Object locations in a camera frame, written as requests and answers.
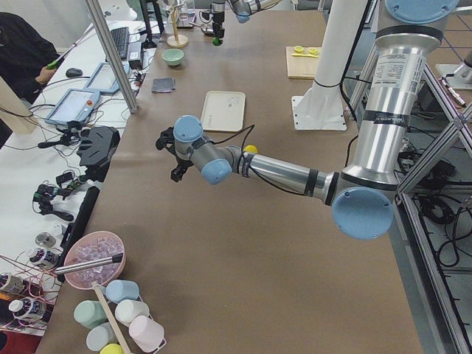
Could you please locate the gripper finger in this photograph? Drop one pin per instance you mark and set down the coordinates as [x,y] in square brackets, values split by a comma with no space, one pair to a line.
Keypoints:
[178,172]
[219,33]

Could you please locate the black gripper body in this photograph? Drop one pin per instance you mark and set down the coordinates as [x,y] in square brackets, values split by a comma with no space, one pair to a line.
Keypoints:
[181,164]
[218,26]

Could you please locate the yellow lemon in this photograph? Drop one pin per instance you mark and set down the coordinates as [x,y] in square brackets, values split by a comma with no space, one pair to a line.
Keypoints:
[251,149]

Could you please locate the cream rectangular tray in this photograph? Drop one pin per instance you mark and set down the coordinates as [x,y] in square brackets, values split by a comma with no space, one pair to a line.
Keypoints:
[223,111]

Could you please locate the metal scoop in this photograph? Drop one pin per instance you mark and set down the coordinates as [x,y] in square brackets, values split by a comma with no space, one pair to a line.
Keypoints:
[206,29]

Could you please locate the wooden mug tree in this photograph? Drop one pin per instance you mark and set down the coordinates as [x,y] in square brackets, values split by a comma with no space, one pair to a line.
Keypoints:
[174,38]

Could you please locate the mint green bowl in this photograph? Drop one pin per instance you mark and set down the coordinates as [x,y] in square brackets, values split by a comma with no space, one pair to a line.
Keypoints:
[173,57]

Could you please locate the yellow plastic knife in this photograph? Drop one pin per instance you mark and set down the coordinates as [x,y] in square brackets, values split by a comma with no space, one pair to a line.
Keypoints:
[300,55]

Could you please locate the grey folded cloth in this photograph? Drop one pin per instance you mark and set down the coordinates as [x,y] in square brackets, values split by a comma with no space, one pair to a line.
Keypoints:
[163,85]

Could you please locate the bamboo cutting board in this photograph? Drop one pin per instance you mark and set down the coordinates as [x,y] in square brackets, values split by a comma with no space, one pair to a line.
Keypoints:
[301,68]

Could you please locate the black keyboard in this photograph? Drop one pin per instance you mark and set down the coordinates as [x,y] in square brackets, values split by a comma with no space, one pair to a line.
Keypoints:
[120,37]

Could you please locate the pink bowl with ice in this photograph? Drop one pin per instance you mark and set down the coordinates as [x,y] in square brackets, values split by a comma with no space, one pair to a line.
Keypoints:
[93,247]

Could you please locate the far blue teach pendant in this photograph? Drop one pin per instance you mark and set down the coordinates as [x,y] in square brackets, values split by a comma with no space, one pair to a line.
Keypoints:
[103,79]

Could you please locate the blue teach pendant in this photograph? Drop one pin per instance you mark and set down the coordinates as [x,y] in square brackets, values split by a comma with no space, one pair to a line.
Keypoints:
[103,79]
[76,105]

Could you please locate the black flat bar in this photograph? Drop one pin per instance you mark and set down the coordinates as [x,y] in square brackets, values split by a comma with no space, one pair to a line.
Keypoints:
[75,230]

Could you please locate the near blue teach pendant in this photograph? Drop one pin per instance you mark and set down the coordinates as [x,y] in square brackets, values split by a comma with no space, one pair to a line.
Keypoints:
[76,105]

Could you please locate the blue plastic cup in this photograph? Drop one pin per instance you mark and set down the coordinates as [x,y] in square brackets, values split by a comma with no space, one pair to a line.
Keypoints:
[118,290]

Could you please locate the black computer mouse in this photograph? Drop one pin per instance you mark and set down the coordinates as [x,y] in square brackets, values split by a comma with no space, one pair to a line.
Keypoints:
[74,72]

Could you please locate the white plastic cup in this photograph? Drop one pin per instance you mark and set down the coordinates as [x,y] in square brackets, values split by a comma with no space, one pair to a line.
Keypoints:
[127,310]

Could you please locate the pink plastic cup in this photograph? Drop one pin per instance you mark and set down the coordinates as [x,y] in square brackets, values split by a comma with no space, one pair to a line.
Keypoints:
[147,334]

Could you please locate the green plastic cup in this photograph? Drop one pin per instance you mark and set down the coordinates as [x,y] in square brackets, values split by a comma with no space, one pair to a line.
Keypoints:
[89,314]

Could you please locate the grey plastic cup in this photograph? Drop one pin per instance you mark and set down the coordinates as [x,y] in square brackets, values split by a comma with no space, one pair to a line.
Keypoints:
[100,336]

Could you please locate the wooden cup rack stick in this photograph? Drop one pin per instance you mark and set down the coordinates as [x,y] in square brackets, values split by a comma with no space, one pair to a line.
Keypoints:
[98,289]

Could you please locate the yellow plastic cup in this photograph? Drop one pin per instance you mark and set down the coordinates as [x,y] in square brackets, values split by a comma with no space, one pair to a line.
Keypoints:
[112,348]

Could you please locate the person in black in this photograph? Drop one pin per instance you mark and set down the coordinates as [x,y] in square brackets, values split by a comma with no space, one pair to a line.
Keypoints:
[24,57]

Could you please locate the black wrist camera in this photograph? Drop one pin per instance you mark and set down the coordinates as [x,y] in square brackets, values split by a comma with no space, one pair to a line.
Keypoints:
[165,140]

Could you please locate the metal pestle handle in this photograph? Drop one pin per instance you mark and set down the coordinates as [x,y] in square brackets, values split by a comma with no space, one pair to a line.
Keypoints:
[66,269]

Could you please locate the aluminium frame post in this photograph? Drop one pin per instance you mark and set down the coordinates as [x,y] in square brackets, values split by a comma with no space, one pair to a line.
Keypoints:
[111,53]

